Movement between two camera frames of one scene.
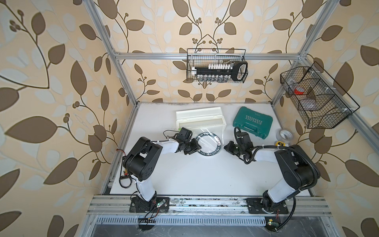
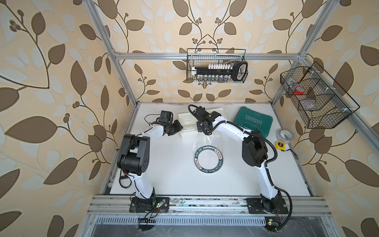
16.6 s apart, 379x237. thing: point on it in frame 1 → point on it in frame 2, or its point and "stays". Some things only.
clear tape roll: x=284 y=135 stays
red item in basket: x=299 y=90 stays
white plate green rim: x=210 y=143 → x=208 y=159
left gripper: x=195 y=147 → x=176 y=128
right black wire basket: x=324 y=103 stays
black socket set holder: x=221 y=72 stays
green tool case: x=252 y=122 stays
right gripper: x=229 y=145 → x=199 y=129
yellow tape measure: x=281 y=143 stays
